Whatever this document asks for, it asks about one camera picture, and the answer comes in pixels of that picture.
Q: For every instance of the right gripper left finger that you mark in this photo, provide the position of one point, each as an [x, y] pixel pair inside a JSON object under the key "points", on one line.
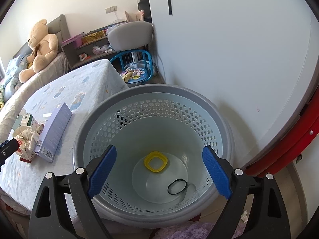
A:
{"points": [[50, 217]]}

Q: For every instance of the red patterned snack wrapper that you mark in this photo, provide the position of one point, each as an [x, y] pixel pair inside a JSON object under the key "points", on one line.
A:
{"points": [[24, 151]]}

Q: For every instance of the white paper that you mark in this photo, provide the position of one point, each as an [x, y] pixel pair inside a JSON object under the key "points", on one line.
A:
{"points": [[28, 134]]}

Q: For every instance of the green white carton box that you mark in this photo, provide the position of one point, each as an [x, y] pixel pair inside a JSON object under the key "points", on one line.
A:
{"points": [[26, 120]]}

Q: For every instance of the grey perforated trash basket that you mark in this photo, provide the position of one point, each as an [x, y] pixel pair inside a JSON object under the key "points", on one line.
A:
{"points": [[159, 132]]}

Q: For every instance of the beige bed sheet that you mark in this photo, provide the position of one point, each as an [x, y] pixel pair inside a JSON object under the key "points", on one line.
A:
{"points": [[57, 68]]}

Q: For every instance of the purple long box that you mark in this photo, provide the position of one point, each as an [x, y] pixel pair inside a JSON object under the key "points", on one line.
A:
{"points": [[52, 133]]}

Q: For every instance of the purple fluffy rug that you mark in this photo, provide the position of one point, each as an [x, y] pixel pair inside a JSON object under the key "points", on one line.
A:
{"points": [[186, 230]]}

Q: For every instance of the blue folded quilt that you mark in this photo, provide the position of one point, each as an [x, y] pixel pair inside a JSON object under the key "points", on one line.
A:
{"points": [[10, 84]]}

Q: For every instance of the light blue patterned blanket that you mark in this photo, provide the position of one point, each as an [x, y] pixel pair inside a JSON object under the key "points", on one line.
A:
{"points": [[81, 91]]}

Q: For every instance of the beige teddy bear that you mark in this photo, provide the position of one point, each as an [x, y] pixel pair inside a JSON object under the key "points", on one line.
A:
{"points": [[44, 46]]}

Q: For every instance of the pink storage box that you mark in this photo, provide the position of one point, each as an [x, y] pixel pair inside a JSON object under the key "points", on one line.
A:
{"points": [[76, 41]]}

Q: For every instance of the grey bed headboard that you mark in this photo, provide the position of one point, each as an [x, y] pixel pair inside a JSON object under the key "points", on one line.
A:
{"points": [[58, 27]]}

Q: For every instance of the grey bedside shelf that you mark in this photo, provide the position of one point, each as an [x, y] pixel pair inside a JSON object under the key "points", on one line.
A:
{"points": [[84, 54]]}

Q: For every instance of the blue child chair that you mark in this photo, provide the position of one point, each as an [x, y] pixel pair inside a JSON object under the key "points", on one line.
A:
{"points": [[136, 66]]}

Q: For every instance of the grey chair backrest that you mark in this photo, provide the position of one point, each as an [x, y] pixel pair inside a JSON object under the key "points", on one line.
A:
{"points": [[131, 36]]}

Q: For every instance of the wall power socket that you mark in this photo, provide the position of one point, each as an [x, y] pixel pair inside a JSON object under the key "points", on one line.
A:
{"points": [[111, 9]]}

